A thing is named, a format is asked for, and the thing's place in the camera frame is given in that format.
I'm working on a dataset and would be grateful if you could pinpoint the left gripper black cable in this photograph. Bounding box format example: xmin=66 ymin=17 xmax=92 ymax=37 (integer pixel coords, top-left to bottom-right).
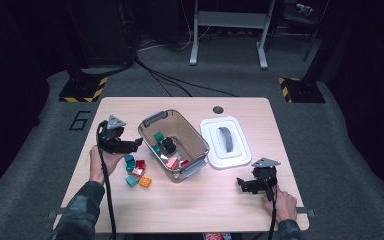
xmin=95 ymin=121 xmax=118 ymax=240

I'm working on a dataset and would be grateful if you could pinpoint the black stand post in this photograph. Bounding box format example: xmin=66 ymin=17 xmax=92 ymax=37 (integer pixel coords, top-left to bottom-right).
xmin=61 ymin=0 xmax=88 ymax=81
xmin=304 ymin=0 xmax=344 ymax=83

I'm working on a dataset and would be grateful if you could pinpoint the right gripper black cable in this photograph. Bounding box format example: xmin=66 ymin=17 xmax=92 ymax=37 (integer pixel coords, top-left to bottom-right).
xmin=266 ymin=173 xmax=280 ymax=240

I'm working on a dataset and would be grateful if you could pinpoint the salmon orange toy block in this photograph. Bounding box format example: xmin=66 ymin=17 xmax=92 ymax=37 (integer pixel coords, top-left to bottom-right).
xmin=166 ymin=156 xmax=180 ymax=170

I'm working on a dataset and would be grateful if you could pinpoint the red printed item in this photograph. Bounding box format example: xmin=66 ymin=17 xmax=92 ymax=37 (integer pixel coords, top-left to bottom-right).
xmin=204 ymin=232 xmax=233 ymax=240

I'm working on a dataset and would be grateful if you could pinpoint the thin black floor cable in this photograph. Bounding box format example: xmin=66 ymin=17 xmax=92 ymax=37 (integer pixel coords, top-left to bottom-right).
xmin=134 ymin=58 xmax=238 ymax=98
xmin=146 ymin=69 xmax=194 ymax=98

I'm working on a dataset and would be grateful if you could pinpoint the person's left hand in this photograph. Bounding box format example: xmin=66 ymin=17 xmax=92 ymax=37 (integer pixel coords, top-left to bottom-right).
xmin=89 ymin=145 xmax=126 ymax=185

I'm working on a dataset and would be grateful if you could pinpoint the white toy car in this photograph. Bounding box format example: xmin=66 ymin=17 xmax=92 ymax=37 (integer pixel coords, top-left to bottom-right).
xmin=161 ymin=137 xmax=178 ymax=155

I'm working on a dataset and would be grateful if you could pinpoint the black tripod leg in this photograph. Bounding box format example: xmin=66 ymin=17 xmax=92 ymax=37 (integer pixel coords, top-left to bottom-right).
xmin=302 ymin=13 xmax=329 ymax=63

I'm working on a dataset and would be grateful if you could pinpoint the grey camera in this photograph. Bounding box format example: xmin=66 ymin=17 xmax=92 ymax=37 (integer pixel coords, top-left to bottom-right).
xmin=294 ymin=2 xmax=315 ymax=16

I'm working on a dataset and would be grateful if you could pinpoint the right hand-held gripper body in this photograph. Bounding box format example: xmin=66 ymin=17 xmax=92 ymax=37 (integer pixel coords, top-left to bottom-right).
xmin=251 ymin=157 xmax=282 ymax=195

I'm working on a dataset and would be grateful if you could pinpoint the black yellow striped floor plate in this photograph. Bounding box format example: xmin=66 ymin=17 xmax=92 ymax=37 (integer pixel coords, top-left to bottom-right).
xmin=278 ymin=77 xmax=327 ymax=104
xmin=58 ymin=75 xmax=109 ymax=104

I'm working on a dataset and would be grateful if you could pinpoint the person's right hand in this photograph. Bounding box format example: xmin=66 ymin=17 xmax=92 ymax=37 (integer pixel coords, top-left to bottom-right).
xmin=263 ymin=184 xmax=298 ymax=224

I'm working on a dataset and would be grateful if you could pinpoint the white floor cable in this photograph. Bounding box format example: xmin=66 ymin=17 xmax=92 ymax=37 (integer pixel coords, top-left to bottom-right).
xmin=136 ymin=33 xmax=214 ymax=53

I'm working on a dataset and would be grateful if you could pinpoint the dark cabinet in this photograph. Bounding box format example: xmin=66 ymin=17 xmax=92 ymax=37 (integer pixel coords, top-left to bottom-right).
xmin=64 ymin=0 xmax=136 ymax=68

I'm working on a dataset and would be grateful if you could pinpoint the grey tape strip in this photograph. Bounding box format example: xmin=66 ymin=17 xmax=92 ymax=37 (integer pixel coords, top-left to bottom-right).
xmin=297 ymin=207 xmax=316 ymax=218
xmin=46 ymin=207 xmax=68 ymax=220

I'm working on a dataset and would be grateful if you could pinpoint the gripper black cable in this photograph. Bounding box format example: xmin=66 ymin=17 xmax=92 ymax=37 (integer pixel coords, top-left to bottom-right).
xmin=95 ymin=121 xmax=118 ymax=240
xmin=266 ymin=173 xmax=280 ymax=240

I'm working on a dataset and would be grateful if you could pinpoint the white metal desk frame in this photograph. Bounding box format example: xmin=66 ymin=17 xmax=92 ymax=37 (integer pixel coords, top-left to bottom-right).
xmin=189 ymin=0 xmax=277 ymax=70

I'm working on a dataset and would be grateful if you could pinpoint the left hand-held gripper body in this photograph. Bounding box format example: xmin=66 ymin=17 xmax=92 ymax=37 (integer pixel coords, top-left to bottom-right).
xmin=97 ymin=114 xmax=127 ymax=155

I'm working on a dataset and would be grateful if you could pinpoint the clear brown storage box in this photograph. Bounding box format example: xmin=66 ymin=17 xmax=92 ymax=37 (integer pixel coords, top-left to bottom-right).
xmin=137 ymin=109 xmax=210 ymax=184

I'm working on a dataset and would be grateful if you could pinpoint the white lid with grey handle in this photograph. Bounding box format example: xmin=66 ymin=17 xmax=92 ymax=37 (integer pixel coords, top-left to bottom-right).
xmin=199 ymin=115 xmax=253 ymax=170

